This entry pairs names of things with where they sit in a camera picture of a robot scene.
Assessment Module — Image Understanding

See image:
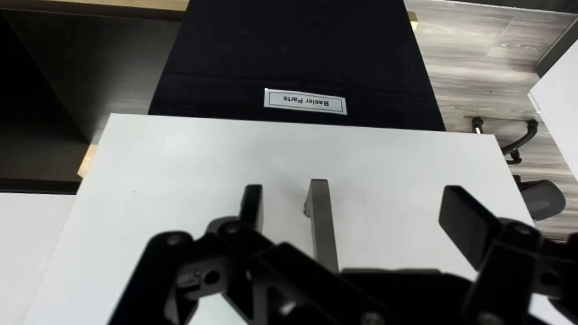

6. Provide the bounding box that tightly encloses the black fabric bin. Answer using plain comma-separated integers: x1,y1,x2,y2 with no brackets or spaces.
146,0,448,132

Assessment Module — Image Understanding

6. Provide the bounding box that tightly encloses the black shelf cabinet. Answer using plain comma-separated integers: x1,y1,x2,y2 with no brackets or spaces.
0,8,188,195

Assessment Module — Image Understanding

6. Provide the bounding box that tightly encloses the metal drawer handle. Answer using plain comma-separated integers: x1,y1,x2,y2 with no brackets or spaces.
301,177,341,275

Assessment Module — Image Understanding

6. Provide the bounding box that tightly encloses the grey office chair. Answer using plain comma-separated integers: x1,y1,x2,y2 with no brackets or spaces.
515,177,569,223

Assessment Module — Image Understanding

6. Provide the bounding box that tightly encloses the white bin label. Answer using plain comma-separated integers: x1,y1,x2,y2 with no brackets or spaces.
262,87,350,118

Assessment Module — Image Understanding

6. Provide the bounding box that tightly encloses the white cabinet door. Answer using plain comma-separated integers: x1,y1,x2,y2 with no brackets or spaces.
0,192,81,325

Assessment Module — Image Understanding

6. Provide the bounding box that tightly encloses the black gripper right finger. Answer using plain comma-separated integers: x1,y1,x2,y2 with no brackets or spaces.
437,185,578,325

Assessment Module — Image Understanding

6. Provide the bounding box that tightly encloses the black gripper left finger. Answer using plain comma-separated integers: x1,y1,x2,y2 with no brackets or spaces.
106,183,314,325

